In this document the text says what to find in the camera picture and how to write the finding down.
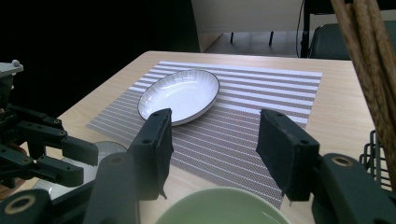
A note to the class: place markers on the brown white striped placemat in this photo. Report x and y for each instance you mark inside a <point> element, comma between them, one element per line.
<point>224,140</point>

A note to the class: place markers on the white plate dark rim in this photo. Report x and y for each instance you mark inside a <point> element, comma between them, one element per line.
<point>183,93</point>

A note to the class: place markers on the green ceramic bowl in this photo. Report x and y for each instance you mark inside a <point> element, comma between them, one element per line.
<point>218,208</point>

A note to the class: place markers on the black folding chair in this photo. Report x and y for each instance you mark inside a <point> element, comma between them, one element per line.
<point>330,43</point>

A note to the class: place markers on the beige panel with black feet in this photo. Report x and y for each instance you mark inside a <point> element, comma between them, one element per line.
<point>243,15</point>

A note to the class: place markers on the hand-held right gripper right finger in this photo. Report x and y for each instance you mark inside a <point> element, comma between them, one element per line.
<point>286,158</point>

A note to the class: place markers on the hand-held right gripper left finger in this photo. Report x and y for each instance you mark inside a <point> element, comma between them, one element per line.
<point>155,149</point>

